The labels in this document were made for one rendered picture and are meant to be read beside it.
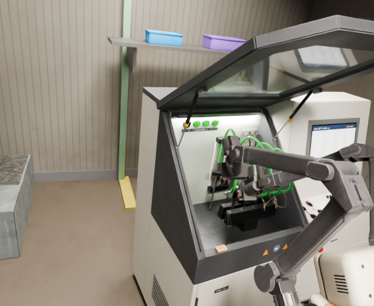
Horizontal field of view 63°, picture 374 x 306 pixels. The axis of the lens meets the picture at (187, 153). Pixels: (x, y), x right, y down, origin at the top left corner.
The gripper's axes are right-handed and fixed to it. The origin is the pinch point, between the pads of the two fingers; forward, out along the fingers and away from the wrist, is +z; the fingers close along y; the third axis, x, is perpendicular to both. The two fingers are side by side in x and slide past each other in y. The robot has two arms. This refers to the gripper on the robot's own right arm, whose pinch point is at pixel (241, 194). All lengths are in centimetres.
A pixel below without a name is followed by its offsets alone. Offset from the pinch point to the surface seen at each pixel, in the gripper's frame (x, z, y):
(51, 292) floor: 108, 109, -44
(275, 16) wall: -111, 93, 225
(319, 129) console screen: -53, -3, 38
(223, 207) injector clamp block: 6.7, 12.6, -4.3
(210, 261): 22.4, -5.6, -32.1
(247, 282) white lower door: -3.1, 15.3, -43.3
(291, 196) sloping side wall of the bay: -31.3, 4.6, -0.8
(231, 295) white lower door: 5, 19, -49
